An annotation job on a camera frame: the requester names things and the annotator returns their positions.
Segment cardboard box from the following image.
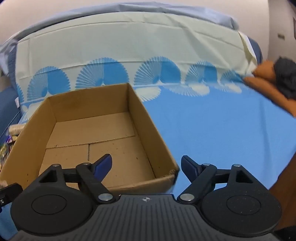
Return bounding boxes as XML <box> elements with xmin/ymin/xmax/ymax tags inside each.
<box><xmin>0</xmin><ymin>83</ymin><xmax>179</xmax><ymax>194</ymax></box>

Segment blue fan-print sheet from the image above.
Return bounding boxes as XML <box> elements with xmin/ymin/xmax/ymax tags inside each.
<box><xmin>14</xmin><ymin>10</ymin><xmax>296</xmax><ymax>194</ymax></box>

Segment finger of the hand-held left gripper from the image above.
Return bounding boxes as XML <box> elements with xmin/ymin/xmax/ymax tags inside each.
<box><xmin>0</xmin><ymin>183</ymin><xmax>23</xmax><ymax>205</ymax></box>

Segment blue fabric sofa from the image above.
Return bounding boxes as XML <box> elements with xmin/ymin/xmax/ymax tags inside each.
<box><xmin>0</xmin><ymin>38</ymin><xmax>263</xmax><ymax>142</ymax></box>

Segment pale blue cloth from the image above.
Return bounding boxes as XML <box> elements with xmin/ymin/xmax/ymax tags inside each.
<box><xmin>0</xmin><ymin>2</ymin><xmax>240</xmax><ymax>77</ymax></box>

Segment orange cloth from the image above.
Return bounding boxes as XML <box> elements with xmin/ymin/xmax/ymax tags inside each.
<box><xmin>243</xmin><ymin>60</ymin><xmax>296</xmax><ymax>117</ymax></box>

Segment beige rice crisp bar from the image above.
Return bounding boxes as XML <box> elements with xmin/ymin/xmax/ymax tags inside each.
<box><xmin>9</xmin><ymin>125</ymin><xmax>25</xmax><ymax>135</ymax></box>

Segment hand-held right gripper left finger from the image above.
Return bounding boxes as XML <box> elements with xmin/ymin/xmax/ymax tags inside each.
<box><xmin>39</xmin><ymin>153</ymin><xmax>117</xmax><ymax>204</ymax></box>

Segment round peanut snack packet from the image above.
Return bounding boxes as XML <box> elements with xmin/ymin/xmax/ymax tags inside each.
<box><xmin>0</xmin><ymin>142</ymin><xmax>11</xmax><ymax>164</ymax></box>

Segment dark grey cloth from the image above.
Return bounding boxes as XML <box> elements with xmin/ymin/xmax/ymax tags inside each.
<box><xmin>273</xmin><ymin>56</ymin><xmax>296</xmax><ymax>100</ymax></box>

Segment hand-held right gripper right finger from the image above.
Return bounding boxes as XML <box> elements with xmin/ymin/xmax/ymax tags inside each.
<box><xmin>181</xmin><ymin>155</ymin><xmax>255</xmax><ymax>205</ymax></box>

